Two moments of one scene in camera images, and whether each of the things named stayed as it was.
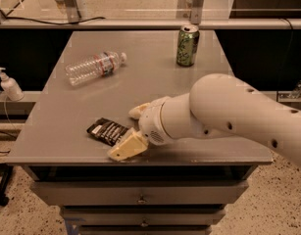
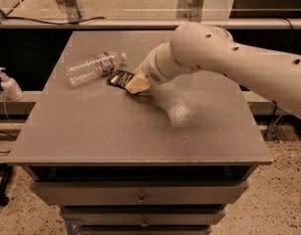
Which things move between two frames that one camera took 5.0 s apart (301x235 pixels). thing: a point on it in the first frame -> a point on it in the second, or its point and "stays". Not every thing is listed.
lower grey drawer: [143, 215] stays
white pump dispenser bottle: [10, 86] stays
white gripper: [151, 121] -> [151, 68]
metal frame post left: [70, 0] stays
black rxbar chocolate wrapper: [107, 130] -> [120, 78]
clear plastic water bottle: [93, 68] stays
